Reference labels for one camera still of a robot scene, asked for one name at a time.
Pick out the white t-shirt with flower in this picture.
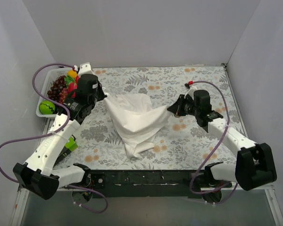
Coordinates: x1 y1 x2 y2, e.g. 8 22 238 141
104 94 171 159

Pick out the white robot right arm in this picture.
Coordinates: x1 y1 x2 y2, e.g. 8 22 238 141
167 90 277 191

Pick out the orange fruit toy top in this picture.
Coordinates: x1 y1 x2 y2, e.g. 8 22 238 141
67 70 78 79

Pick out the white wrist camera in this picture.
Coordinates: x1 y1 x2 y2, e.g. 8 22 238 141
184 81 198 99
73 62 94 77

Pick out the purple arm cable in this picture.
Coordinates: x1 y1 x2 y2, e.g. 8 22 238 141
189 81 239 204
0 63 108 214

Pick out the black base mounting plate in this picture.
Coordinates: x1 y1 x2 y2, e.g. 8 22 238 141
63 169 232 198

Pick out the green watermelon toy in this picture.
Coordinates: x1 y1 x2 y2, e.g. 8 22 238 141
39 100 55 115

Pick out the black green package box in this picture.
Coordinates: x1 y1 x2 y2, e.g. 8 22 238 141
55 136 78 165

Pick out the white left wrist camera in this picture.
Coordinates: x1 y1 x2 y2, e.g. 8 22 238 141
73 62 94 77

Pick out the purple grape bunch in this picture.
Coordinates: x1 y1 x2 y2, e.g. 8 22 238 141
47 75 71 104

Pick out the red dragon fruit toy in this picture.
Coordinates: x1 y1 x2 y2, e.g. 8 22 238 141
68 75 79 98

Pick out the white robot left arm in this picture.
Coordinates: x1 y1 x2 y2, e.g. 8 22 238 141
13 73 106 200

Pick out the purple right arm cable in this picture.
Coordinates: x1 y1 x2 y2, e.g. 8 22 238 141
189 81 239 204

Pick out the floral tablecloth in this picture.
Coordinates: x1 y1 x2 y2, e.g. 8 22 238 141
56 66 243 170

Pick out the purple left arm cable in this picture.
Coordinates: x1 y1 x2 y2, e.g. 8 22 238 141
0 63 108 214

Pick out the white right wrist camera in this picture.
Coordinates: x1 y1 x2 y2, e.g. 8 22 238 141
184 81 198 99

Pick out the white plastic basket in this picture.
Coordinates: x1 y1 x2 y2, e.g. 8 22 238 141
35 67 76 118

